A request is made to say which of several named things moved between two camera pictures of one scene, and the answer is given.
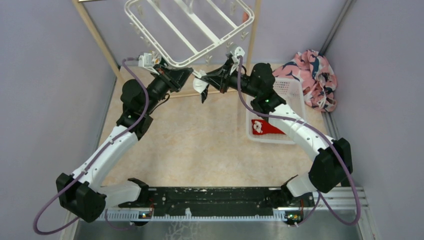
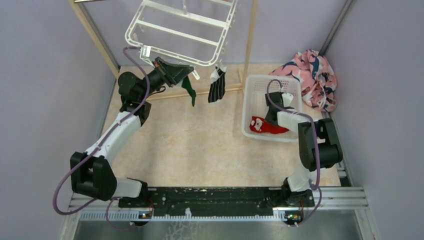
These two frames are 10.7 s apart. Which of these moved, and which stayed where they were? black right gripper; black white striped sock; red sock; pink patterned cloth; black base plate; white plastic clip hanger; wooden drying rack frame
Moved: white plastic clip hanger; black white striped sock; black right gripper
Stayed: wooden drying rack frame; red sock; pink patterned cloth; black base plate
